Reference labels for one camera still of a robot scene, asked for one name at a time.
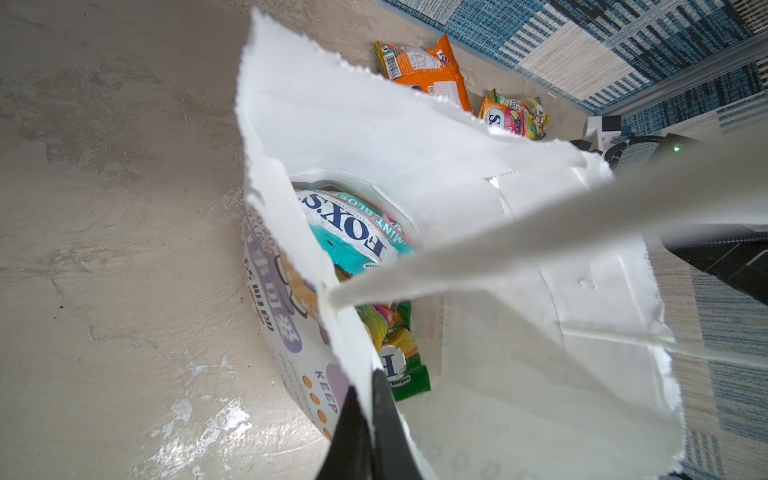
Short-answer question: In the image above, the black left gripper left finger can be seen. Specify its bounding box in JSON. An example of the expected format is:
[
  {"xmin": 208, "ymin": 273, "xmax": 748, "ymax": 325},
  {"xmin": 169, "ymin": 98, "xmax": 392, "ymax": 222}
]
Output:
[{"xmin": 315, "ymin": 387, "xmax": 372, "ymax": 480}]

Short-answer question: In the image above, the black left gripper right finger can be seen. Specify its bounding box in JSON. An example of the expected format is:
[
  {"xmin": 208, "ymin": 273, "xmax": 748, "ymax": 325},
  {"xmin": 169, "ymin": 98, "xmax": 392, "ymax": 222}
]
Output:
[{"xmin": 372, "ymin": 370, "xmax": 423, "ymax": 480}]

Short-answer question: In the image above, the green spring tea bag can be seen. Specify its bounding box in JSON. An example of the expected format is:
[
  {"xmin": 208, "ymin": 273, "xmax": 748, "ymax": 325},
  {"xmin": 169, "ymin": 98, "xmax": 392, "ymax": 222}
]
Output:
[{"xmin": 374, "ymin": 301, "xmax": 431, "ymax": 401}]

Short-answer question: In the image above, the teal snack bag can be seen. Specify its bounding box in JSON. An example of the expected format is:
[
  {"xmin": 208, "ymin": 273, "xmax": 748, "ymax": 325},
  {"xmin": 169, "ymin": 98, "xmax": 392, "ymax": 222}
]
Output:
[{"xmin": 296, "ymin": 190, "xmax": 414, "ymax": 276}]

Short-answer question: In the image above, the white printed paper bag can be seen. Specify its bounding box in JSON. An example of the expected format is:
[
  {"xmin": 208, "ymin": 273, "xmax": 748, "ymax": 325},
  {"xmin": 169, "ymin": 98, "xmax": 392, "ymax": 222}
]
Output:
[{"xmin": 235, "ymin": 10, "xmax": 767, "ymax": 479}]

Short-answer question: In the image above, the small green Fox's candy bag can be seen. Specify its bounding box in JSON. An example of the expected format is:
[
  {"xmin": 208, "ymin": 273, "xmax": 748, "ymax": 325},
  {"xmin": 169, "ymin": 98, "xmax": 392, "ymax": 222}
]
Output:
[{"xmin": 490, "ymin": 89, "xmax": 550, "ymax": 140}]

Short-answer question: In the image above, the orange snack bag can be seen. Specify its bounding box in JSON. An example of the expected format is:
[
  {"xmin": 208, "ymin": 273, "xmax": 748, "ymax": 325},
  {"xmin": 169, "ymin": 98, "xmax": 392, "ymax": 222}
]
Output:
[{"xmin": 374, "ymin": 35, "xmax": 472, "ymax": 113}]

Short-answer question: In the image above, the pink fruits candy bag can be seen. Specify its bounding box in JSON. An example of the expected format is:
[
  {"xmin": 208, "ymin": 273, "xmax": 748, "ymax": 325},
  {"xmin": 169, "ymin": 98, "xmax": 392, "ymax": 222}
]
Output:
[
  {"xmin": 355, "ymin": 300, "xmax": 419, "ymax": 359},
  {"xmin": 479, "ymin": 97, "xmax": 533, "ymax": 138}
]

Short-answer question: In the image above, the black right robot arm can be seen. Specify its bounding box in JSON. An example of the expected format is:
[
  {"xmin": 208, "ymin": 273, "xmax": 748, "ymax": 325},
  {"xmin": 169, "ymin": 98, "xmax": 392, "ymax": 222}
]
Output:
[{"xmin": 572, "ymin": 115, "xmax": 767, "ymax": 304}]

